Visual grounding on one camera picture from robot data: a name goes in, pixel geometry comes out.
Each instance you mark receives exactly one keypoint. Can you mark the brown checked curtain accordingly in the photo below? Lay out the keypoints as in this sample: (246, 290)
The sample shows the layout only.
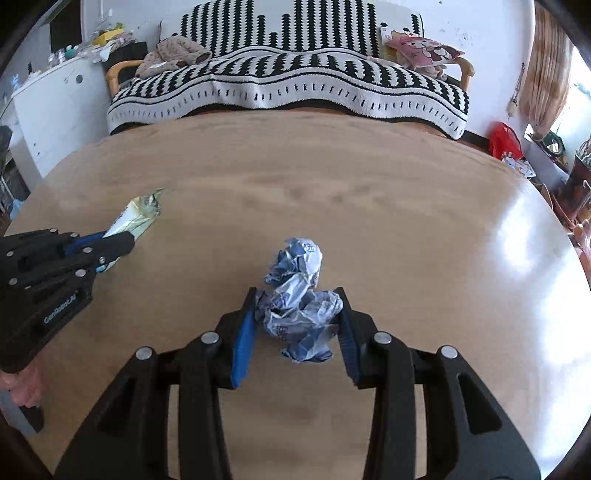
(545, 69)

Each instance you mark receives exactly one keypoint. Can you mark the pale green white wrapper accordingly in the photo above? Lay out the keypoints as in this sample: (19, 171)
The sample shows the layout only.
(134, 214)

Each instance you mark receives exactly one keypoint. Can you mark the brown plush garment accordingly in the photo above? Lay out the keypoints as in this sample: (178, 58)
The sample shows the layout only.
(175, 55)

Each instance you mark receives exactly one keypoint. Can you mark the dark wooden furniture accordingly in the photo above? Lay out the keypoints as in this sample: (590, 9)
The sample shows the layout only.
(575, 184)

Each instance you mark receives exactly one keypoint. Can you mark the blue white paper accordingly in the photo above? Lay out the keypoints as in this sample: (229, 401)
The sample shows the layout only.
(295, 318)

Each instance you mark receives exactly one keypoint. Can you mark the red plastic bag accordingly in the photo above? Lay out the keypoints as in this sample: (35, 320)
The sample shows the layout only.
(505, 138)

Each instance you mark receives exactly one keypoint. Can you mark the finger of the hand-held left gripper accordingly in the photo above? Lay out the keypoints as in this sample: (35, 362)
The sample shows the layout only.
(85, 242)
(117, 247)

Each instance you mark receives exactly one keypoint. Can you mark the white cabinet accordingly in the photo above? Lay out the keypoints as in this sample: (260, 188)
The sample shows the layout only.
(60, 110)

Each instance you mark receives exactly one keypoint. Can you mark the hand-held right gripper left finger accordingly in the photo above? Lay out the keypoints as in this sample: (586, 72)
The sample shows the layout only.
(242, 346)

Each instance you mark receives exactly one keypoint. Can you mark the printed paper box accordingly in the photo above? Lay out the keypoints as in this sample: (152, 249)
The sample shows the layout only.
(519, 165)

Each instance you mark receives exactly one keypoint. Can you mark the rattan sofa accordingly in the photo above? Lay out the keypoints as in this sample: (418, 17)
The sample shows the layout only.
(466, 69)

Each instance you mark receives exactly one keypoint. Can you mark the person's left hand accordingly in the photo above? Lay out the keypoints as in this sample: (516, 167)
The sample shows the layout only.
(21, 387)

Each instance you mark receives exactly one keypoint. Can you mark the grey striped sofa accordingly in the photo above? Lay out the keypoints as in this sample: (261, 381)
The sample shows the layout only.
(300, 78)

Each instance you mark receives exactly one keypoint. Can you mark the clutter of small bottles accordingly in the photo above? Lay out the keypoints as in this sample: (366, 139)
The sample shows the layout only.
(92, 44)

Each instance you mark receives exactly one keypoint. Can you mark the pink cartoon cushion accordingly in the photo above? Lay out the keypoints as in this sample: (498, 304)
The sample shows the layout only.
(422, 48)

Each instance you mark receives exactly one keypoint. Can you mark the hanging tassel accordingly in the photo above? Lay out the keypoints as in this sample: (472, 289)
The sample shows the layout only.
(515, 92)

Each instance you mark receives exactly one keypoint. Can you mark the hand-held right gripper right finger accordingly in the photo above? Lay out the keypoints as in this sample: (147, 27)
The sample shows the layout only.
(348, 350)

